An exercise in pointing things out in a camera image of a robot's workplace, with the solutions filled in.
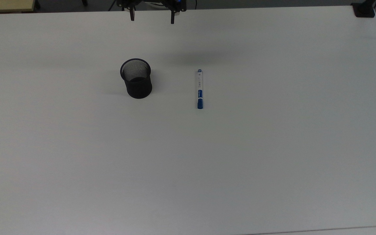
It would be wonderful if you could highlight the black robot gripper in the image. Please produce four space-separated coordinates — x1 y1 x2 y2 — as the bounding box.
116 0 187 24

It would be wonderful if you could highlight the blue and white marker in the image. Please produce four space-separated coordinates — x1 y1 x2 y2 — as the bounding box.
196 69 204 109

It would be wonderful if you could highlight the black mesh pen cup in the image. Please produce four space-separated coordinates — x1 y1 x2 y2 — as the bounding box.
120 58 153 99

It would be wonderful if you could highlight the yellowish wooden desk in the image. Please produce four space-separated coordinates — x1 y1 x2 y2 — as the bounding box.
0 0 37 14

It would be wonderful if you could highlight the black clamp camera mount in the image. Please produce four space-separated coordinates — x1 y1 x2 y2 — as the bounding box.
351 0 376 18

